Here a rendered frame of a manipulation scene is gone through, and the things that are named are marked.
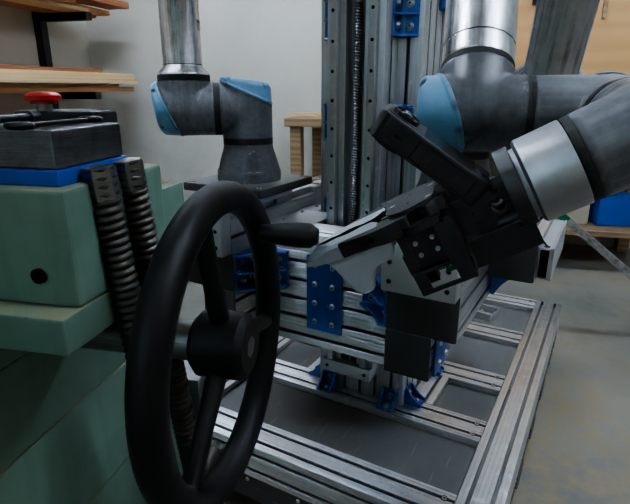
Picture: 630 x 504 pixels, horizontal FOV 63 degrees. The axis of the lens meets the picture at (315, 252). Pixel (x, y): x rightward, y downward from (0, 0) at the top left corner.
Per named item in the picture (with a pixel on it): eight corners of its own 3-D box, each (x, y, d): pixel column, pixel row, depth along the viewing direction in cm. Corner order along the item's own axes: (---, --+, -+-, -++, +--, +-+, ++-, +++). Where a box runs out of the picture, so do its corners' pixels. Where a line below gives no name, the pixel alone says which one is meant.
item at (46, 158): (59, 187, 37) (47, 107, 35) (-67, 181, 39) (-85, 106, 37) (152, 162, 49) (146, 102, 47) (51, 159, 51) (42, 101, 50)
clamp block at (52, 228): (77, 311, 38) (58, 191, 35) (-73, 296, 41) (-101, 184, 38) (171, 252, 52) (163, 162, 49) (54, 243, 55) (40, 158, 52)
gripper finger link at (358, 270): (322, 316, 50) (408, 281, 47) (293, 264, 49) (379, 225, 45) (329, 301, 53) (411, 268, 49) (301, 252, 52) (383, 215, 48)
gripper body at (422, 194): (416, 301, 46) (552, 249, 42) (372, 218, 45) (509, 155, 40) (421, 268, 53) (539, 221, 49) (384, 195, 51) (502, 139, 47)
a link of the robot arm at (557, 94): (527, 70, 55) (543, 75, 45) (646, 69, 52) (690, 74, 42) (518, 145, 58) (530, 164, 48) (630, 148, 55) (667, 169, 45)
